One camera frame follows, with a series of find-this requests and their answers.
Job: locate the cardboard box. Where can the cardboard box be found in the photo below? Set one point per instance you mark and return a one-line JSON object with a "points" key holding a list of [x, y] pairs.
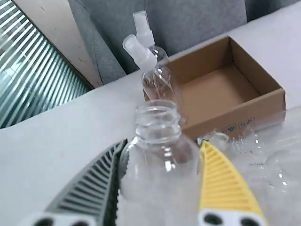
{"points": [[225, 94]]}

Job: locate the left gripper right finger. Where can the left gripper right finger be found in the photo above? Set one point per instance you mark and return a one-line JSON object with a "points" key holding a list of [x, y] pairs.
{"points": [[222, 186]]}

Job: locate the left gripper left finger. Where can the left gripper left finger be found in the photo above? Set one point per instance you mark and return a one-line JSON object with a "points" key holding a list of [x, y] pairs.
{"points": [[94, 186]]}

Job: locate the clear bottle with spray top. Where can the clear bottle with spray top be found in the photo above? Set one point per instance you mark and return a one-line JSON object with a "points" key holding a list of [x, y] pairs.
{"points": [[154, 77], [147, 40]]}

